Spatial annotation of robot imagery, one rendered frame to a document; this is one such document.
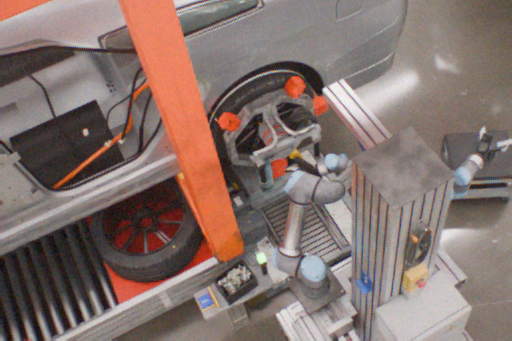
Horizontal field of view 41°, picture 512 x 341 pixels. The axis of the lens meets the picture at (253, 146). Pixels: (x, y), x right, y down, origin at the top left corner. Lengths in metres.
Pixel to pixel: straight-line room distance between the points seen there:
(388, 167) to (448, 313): 0.87
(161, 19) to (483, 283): 2.79
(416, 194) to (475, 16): 3.54
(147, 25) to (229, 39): 1.05
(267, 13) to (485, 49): 2.48
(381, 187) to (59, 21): 1.64
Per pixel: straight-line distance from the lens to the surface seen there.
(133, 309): 4.13
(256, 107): 3.71
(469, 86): 5.26
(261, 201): 4.49
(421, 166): 2.39
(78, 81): 4.37
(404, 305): 3.02
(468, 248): 4.55
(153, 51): 2.48
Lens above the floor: 4.04
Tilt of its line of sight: 55 degrees down
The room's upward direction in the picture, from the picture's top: 11 degrees counter-clockwise
